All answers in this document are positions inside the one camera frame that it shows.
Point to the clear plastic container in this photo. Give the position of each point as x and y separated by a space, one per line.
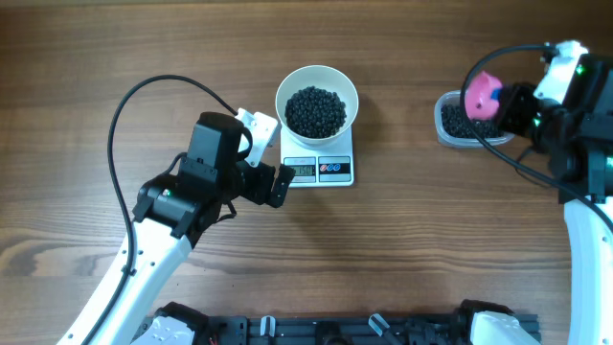
453 97

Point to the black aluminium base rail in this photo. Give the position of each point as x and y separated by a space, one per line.
226 330

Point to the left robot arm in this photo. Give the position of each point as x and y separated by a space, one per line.
173 211

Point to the black beans pile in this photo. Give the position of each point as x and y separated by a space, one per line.
454 124

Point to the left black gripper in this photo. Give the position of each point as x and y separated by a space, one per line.
265 174

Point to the white round bowl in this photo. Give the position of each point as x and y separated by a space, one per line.
323 77

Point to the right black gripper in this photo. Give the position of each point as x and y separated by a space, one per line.
514 99

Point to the black beans in bowl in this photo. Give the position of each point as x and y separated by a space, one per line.
315 113

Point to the white digital kitchen scale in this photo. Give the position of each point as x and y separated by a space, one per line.
327 165

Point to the pink scoop blue handle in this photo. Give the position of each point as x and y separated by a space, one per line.
482 97

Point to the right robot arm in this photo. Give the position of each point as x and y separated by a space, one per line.
568 117

